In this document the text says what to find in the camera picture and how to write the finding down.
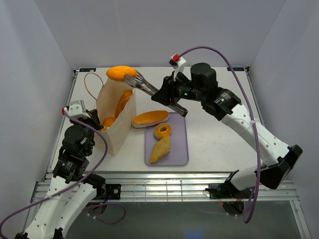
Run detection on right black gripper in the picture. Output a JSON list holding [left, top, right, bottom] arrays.
[[151, 71, 205, 107]]

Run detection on orange glazed twisted bread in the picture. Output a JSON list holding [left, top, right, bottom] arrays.
[[100, 117, 117, 132]]

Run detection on cream paper bag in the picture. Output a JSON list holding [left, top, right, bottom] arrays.
[[84, 72, 137, 156]]

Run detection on large braided bread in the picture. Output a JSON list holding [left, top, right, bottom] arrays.
[[114, 90, 133, 118]]

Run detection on small round bun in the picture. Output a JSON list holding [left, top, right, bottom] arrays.
[[106, 66, 137, 82]]

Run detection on metal serving tongs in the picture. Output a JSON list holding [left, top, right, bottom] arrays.
[[125, 72, 188, 117]]

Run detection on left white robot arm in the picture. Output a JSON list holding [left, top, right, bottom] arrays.
[[15, 107, 106, 239]]

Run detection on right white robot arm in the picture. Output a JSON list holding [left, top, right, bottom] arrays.
[[152, 63, 303, 198]]

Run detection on long oval orange bread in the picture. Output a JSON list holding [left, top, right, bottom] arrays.
[[132, 111, 169, 128]]

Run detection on right table label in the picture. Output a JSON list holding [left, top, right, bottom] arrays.
[[227, 67, 245, 71]]

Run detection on table label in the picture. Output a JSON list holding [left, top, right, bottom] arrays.
[[227, 67, 245, 71], [79, 68, 96, 72]]

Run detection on left table label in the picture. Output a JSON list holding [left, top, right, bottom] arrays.
[[79, 68, 96, 72]]

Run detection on left base motor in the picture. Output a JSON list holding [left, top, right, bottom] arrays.
[[100, 184, 122, 200]]

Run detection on base motor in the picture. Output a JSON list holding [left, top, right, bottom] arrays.
[[100, 184, 122, 200], [205, 183, 240, 199]]

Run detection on triangular turnover pastry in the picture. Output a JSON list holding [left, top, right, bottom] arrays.
[[150, 135, 171, 163]]

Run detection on lilac plastic tray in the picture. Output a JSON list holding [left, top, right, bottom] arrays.
[[144, 112, 189, 166]]

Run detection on right base motor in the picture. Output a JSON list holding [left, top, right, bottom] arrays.
[[205, 183, 240, 199]]

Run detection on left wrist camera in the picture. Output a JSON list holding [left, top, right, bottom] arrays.
[[62, 100, 91, 120]]

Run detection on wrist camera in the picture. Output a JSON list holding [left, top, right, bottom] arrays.
[[169, 54, 186, 80], [62, 100, 91, 120]]

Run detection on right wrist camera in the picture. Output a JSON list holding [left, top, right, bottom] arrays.
[[169, 54, 186, 80]]

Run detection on sesame ring bread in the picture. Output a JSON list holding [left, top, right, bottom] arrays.
[[154, 123, 172, 140]]

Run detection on aluminium rail frame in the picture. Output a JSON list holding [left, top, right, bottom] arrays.
[[31, 172, 299, 203]]

